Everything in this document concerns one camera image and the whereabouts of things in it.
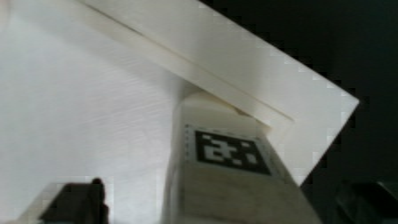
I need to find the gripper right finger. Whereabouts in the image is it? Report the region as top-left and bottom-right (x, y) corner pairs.
(334, 181), (398, 224)

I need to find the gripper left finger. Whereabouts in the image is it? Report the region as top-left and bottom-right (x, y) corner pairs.
(39, 178), (109, 224)

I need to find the white leg with tag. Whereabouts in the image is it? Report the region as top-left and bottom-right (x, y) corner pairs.
(162, 92), (324, 224)

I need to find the white square tabletop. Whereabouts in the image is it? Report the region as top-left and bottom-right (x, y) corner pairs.
(0, 0), (359, 224)

